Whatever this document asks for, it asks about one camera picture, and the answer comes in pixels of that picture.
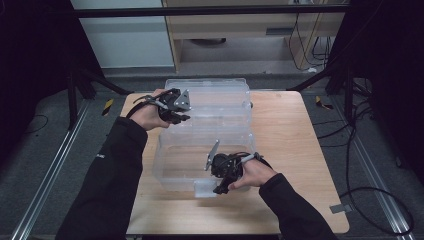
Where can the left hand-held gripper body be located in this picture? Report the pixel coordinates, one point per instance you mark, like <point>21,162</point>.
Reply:
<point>181,100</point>

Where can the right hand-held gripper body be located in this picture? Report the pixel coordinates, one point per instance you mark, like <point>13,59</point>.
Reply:
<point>225,165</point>

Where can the clear plastic storage box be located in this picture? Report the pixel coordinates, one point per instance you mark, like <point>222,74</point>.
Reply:
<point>220,100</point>

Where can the person's left hand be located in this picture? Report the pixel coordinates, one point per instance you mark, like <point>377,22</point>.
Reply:
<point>146,115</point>

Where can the person's right hand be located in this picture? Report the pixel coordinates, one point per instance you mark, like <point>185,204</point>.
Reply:
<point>255,175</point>

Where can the yellow-black floor tape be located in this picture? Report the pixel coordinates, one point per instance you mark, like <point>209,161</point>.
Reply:
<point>107,107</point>
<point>322,103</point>

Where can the black horizontal bar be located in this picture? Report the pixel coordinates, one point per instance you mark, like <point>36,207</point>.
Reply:
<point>200,11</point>

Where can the light wooden desk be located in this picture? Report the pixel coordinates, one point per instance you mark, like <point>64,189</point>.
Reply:
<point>233,23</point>

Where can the black metal stand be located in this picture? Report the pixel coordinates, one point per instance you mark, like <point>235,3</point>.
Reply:
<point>71,100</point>
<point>348,96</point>

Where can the grey tape piece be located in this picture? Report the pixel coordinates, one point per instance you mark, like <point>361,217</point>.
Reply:
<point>340,209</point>

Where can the small white plug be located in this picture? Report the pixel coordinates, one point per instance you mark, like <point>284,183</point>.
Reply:
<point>312,70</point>

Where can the black curtain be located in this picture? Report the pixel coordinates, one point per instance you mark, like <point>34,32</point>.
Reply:
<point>30,66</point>
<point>393,66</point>

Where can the metal floor rail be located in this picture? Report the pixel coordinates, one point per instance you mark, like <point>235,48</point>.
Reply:
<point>380,186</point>
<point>50,173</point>

